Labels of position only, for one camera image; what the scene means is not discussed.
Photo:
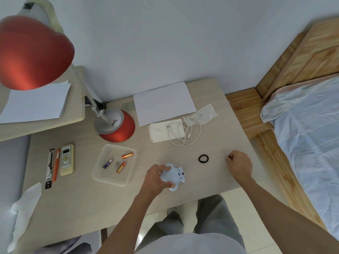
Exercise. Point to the red desk lamp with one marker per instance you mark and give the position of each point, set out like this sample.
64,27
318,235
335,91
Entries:
31,52

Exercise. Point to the person's left hand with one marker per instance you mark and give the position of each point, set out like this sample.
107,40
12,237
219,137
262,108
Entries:
153,182

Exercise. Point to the white bear toy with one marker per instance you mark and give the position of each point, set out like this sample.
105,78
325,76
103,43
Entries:
174,175

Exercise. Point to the small thin screwdriver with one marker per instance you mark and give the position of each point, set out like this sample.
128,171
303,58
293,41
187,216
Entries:
226,152

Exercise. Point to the person's left forearm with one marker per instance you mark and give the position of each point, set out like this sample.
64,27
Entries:
127,224

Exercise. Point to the blue battery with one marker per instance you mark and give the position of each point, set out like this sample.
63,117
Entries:
107,164

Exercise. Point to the orange battery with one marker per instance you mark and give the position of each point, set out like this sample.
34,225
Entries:
127,155

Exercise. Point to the person's right fingers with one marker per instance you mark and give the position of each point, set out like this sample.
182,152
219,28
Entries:
232,156

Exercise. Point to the person's left thumb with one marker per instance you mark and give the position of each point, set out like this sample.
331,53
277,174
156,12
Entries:
168,185

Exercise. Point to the person's right forearm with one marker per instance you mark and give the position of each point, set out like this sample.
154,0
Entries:
286,219

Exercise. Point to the cream plastic object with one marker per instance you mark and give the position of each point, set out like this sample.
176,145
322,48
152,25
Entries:
53,13

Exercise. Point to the grey shoe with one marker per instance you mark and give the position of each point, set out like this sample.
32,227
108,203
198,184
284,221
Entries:
173,210

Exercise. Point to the light blue bed sheet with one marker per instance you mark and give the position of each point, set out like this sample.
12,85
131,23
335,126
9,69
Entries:
309,124

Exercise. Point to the white remote control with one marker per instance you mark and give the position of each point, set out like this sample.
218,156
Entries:
66,160

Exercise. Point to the white folded cloth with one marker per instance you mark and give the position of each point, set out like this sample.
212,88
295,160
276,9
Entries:
159,132

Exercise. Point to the stack of white paper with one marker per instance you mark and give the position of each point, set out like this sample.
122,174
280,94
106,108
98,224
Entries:
34,103

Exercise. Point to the dark grey fabric item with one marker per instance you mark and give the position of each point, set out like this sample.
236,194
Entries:
68,246

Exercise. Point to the red and yellow battery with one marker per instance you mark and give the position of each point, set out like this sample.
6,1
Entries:
121,167

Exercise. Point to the translucent white plastic bag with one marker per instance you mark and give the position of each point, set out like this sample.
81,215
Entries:
204,113

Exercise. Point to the beige wooden desk shelf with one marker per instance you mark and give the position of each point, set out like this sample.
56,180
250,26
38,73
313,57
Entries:
74,113

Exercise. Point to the wooden bed frame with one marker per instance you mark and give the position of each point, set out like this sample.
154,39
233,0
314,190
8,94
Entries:
302,55

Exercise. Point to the white paper sheet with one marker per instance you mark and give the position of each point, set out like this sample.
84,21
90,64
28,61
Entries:
163,103

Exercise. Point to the orange pen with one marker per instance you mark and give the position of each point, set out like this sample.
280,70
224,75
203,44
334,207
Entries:
56,166

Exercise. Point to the white crumpled tissue paper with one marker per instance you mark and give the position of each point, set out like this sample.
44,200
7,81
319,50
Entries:
23,206

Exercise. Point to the clear plastic tray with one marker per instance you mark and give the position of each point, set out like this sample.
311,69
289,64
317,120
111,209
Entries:
106,177

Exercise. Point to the black narrow package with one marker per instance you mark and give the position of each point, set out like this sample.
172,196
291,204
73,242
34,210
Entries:
49,169

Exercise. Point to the person's right hand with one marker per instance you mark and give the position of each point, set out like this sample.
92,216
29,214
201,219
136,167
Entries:
241,166

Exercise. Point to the grey trousers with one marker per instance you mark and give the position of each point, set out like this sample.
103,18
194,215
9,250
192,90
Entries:
214,216

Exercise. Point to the white shirt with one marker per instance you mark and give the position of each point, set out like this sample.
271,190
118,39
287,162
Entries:
190,244

